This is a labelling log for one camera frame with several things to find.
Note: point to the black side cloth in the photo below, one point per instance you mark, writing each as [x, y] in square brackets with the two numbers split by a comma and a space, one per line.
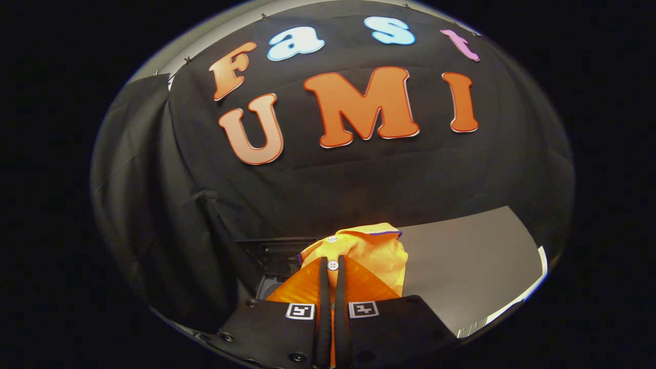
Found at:
[154, 205]

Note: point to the black backdrop cloth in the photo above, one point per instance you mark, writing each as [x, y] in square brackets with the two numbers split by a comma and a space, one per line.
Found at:
[359, 184]

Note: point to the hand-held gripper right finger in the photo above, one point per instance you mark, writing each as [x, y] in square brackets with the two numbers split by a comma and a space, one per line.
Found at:
[394, 333]

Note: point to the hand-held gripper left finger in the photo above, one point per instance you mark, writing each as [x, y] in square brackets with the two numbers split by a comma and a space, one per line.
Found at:
[266, 333]

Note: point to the grey cabinet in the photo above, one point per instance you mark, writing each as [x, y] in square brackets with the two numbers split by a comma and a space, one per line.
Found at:
[471, 266]

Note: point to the yellow polo shirt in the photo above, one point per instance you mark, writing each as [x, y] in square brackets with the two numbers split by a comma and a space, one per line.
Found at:
[374, 251]

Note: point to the grey washing machine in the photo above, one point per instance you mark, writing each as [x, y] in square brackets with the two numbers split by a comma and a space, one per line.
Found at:
[271, 259]

